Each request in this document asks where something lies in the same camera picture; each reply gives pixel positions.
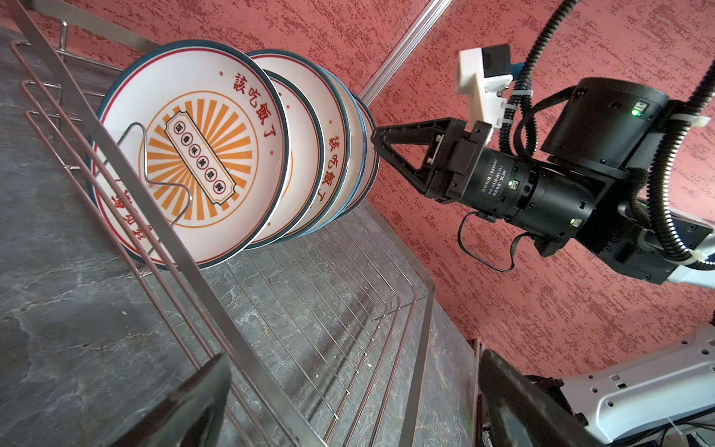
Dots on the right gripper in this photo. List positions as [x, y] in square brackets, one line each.
[459, 168]

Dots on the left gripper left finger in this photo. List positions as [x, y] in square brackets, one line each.
[192, 415]

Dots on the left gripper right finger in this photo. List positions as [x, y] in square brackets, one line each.
[521, 414]

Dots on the watermelon print white plate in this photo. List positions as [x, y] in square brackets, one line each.
[352, 156]

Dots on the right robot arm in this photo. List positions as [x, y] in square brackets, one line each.
[599, 153]

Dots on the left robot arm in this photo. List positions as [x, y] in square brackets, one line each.
[662, 399]

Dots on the red character white plate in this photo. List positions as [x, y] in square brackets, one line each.
[372, 161]

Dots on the orange sunburst plate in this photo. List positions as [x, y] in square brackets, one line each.
[203, 127]
[317, 125]

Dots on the right corner aluminium profile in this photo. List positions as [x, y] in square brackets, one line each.
[409, 42]

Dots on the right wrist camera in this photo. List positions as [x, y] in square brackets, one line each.
[482, 75]

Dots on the metal wire dish rack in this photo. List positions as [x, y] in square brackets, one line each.
[91, 342]

